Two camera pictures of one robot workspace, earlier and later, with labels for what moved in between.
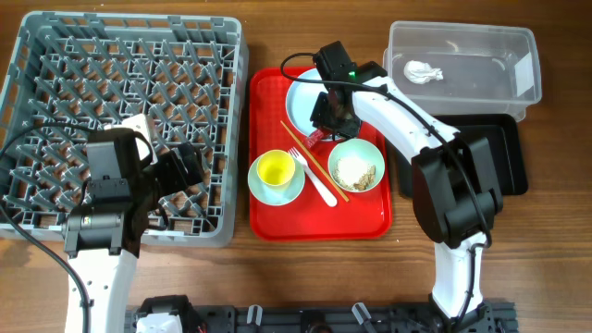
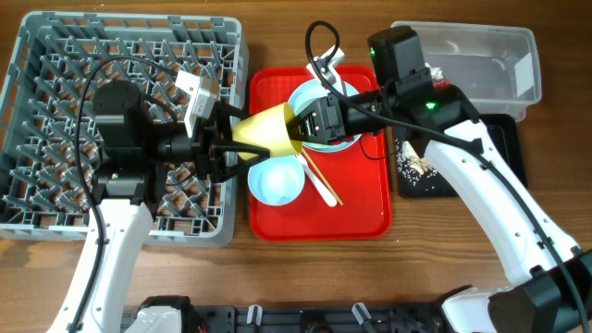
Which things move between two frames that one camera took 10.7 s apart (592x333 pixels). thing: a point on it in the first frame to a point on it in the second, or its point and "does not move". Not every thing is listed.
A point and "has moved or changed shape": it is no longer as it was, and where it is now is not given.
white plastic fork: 318,183 does not move
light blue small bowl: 276,195 does not move
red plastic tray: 346,193 does not move
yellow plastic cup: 276,166 to 267,129
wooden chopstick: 314,161 to 320,174
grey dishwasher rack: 190,73 does not move
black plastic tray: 502,132 does not move
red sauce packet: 315,138 has moved or changed shape
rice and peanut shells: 355,174 has moved or changed shape
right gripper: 319,120 does not move
